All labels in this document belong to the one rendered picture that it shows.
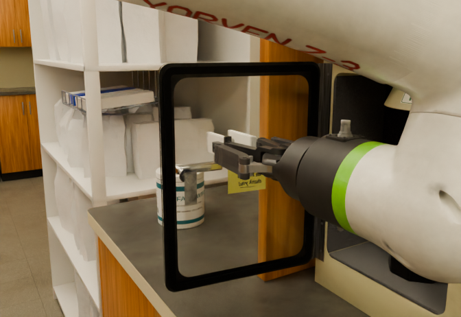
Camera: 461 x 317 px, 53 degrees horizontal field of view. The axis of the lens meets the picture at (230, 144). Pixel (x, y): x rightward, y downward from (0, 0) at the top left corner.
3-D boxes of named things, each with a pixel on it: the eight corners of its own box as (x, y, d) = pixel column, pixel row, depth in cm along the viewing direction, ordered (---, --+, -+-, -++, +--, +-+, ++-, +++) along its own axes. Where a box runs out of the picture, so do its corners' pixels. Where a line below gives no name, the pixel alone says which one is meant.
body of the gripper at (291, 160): (356, 137, 51) (302, 126, 59) (296, 144, 47) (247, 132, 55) (352, 202, 52) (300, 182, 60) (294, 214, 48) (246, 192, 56)
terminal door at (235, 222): (312, 263, 92) (320, 61, 84) (165, 294, 80) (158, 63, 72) (310, 261, 93) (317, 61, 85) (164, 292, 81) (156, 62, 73)
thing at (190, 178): (197, 204, 77) (197, 171, 76) (185, 206, 77) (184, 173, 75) (194, 201, 79) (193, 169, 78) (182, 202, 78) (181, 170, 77)
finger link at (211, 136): (234, 160, 63) (230, 160, 63) (210, 151, 69) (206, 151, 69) (234, 138, 63) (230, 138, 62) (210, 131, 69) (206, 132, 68)
